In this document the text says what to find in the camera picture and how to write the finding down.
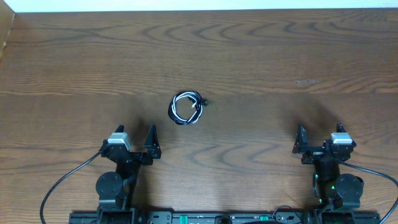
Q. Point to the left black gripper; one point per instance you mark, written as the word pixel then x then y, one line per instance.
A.
pixel 153 147

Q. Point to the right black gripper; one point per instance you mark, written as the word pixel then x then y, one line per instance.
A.
pixel 314 154

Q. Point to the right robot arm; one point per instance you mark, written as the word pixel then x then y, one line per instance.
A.
pixel 339 194

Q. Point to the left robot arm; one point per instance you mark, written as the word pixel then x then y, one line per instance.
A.
pixel 116 188

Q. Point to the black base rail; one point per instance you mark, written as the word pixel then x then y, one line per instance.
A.
pixel 167 217

